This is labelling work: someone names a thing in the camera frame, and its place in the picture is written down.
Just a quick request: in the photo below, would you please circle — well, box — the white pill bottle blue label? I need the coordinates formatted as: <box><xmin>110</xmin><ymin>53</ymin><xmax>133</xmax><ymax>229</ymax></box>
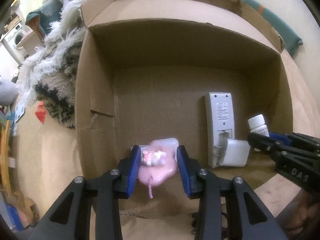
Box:
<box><xmin>248</xmin><ymin>114</ymin><xmax>270</xmax><ymax>137</ymax></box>

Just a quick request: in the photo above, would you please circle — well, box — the white power adapter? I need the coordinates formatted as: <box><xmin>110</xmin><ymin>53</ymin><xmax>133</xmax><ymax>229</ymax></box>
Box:
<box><xmin>218</xmin><ymin>138</ymin><xmax>250</xmax><ymax>167</ymax></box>

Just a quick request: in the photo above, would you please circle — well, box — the white remote control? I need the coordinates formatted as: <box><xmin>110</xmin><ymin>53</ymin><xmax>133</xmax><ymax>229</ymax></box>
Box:
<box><xmin>205</xmin><ymin>92</ymin><xmax>235</xmax><ymax>168</ymax></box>

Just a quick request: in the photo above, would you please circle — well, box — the pink plush toy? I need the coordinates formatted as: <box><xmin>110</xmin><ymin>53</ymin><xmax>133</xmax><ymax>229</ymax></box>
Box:
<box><xmin>138</xmin><ymin>139</ymin><xmax>178</xmax><ymax>199</ymax></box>

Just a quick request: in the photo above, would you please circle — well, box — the white earbuds case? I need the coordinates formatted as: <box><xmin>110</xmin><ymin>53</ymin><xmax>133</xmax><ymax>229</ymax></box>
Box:
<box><xmin>160</xmin><ymin>138</ymin><xmax>180</xmax><ymax>160</ymax></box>

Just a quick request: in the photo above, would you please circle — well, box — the person right hand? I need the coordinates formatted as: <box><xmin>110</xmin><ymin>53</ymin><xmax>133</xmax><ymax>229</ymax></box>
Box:
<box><xmin>276</xmin><ymin>190</ymin><xmax>319</xmax><ymax>239</ymax></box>

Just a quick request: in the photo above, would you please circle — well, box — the beige bed cover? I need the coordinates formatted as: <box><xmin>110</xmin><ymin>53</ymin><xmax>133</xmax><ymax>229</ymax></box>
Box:
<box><xmin>16</xmin><ymin>51</ymin><xmax>319</xmax><ymax>239</ymax></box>

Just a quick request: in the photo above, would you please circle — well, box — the red snack bag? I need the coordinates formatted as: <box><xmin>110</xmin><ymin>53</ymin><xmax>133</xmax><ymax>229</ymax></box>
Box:
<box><xmin>35</xmin><ymin>101</ymin><xmax>47</xmax><ymax>124</ymax></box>

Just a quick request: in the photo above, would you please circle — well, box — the wooden chair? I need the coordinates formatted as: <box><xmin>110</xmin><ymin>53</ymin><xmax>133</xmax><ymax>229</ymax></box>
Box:
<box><xmin>0</xmin><ymin>120</ymin><xmax>12</xmax><ymax>195</ymax></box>

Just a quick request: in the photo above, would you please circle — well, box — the teal cushion with orange stripe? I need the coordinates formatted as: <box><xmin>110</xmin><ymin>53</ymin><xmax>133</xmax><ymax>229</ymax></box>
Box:
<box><xmin>242</xmin><ymin>0</ymin><xmax>303</xmax><ymax>56</ymax></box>

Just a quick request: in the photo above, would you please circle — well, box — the fluffy white black blanket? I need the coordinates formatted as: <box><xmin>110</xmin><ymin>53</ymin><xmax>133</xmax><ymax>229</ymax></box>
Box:
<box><xmin>17</xmin><ymin>0</ymin><xmax>87</xmax><ymax>129</ymax></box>

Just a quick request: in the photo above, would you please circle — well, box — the brown cardboard box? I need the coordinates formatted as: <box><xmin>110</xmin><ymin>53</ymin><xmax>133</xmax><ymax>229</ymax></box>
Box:
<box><xmin>74</xmin><ymin>0</ymin><xmax>294</xmax><ymax>219</ymax></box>

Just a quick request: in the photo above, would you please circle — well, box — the white washing machine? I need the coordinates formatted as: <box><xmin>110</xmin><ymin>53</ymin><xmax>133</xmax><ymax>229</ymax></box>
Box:
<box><xmin>1</xmin><ymin>22</ymin><xmax>27</xmax><ymax>64</ymax></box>

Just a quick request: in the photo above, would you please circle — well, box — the teal bag on chair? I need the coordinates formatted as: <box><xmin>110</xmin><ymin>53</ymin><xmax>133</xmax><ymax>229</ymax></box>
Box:
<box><xmin>25</xmin><ymin>0</ymin><xmax>63</xmax><ymax>41</ymax></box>

